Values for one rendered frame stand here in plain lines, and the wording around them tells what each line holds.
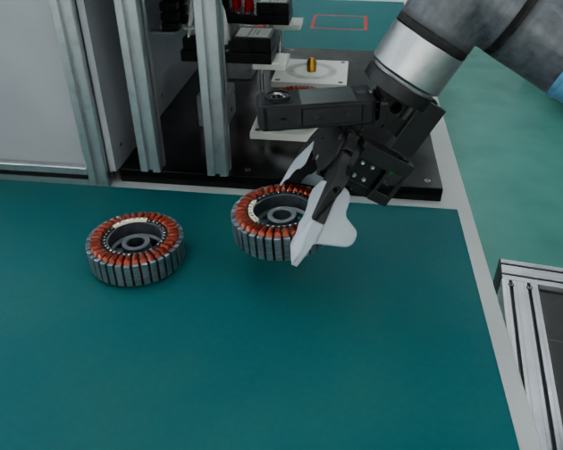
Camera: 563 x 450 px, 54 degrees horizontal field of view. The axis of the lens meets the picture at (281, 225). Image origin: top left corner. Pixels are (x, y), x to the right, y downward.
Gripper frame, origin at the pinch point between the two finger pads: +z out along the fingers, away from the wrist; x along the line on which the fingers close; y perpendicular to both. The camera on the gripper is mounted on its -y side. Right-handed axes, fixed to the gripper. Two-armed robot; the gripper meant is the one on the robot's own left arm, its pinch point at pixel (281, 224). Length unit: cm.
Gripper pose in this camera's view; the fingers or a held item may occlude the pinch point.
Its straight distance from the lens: 61.3
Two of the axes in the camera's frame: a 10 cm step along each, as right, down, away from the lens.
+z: -4.9, 7.5, 4.5
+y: 8.6, 3.6, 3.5
